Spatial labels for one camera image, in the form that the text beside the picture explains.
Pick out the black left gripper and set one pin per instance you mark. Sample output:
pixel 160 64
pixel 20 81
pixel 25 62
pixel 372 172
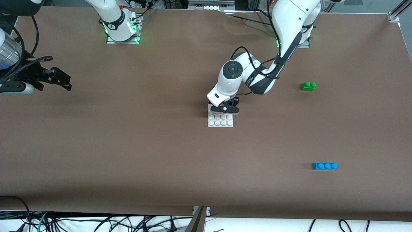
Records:
pixel 234 102

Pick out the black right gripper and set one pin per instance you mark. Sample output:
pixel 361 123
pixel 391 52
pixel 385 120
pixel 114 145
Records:
pixel 38 76

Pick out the white studded base plate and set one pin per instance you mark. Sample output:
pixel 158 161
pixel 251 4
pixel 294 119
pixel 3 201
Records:
pixel 220 121

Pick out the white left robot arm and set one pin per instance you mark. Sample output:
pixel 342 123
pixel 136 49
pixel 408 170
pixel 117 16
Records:
pixel 289 19

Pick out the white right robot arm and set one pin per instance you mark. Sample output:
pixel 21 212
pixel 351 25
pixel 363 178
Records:
pixel 114 22

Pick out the green two-stud block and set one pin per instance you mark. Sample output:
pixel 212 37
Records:
pixel 308 87

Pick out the blue three-stud block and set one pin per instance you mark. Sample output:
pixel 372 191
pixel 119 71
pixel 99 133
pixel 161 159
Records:
pixel 324 166

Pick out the brown table cover sheet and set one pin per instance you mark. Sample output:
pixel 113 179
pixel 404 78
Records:
pixel 206 161

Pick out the orange red plastic items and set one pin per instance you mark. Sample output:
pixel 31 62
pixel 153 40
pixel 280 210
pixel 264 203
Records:
pixel 268 3

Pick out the silver aluminium corner profile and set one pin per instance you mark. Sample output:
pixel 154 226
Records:
pixel 394 16

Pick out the silver metal frame rail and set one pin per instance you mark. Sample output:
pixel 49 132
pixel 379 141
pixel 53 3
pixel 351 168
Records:
pixel 209 3

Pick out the small silver metal bracket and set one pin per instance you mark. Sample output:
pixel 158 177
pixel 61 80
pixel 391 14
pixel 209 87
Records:
pixel 208 211

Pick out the grey metal post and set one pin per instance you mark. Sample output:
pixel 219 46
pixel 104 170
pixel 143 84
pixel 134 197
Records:
pixel 198 224

